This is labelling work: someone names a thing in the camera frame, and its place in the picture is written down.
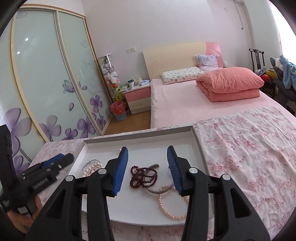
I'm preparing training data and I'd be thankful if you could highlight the thin silver hoop bangle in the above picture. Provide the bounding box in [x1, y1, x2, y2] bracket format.
[81, 159, 102, 177]

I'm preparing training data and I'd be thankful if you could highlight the white pearl bracelet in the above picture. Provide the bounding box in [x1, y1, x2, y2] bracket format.
[82, 162, 105, 178]

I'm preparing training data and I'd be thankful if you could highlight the pink pearl bracelet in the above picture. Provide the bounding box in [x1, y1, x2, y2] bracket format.
[157, 185, 190, 220]

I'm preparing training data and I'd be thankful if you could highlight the dark red bead necklace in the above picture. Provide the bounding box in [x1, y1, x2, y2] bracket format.
[128, 165, 159, 189]

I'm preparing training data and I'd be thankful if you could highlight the silver cuff bangle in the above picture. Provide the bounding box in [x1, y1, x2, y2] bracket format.
[145, 168, 175, 195]

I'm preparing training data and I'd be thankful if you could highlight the person's left hand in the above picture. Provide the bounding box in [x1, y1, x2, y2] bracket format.
[7, 196, 43, 234]

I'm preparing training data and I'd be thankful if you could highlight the red lined waste bin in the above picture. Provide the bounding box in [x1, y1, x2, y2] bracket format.
[110, 100, 126, 121]

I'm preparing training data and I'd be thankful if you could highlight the sliding floral wardrobe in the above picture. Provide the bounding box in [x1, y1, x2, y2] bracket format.
[1, 6, 111, 173]

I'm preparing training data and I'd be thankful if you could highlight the floral pink bedspread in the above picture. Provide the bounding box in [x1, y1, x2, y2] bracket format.
[30, 106, 295, 240]

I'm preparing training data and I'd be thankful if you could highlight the plush toy display tube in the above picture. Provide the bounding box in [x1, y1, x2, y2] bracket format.
[98, 54, 121, 101]

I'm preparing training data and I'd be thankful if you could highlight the grey cardboard tray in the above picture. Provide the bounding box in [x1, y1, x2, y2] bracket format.
[67, 125, 215, 227]

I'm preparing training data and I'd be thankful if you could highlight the pink nightstand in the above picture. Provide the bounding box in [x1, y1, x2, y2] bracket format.
[123, 84, 151, 114]

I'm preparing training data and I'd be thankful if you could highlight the white mug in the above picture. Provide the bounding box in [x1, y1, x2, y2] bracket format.
[127, 80, 134, 90]

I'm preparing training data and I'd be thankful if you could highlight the pink bed sheet mattress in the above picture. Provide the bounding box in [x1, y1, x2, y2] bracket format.
[149, 77, 280, 129]

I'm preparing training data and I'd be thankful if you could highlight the cream pink headboard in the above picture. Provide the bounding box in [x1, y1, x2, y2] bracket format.
[143, 42, 223, 80]

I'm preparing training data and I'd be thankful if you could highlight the folded coral duvet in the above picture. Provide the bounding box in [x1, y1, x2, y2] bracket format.
[196, 67, 264, 102]

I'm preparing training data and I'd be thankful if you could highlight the black wooden chair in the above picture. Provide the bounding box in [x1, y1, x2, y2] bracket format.
[249, 48, 276, 99]

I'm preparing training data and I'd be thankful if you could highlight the floral white pillow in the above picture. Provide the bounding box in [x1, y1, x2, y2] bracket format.
[161, 67, 204, 85]

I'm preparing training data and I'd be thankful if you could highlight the purple patterned pillow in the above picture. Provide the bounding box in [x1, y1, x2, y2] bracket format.
[196, 54, 219, 72]

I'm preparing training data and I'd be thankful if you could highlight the blue plush garment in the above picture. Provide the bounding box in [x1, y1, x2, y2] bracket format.
[280, 55, 295, 90]

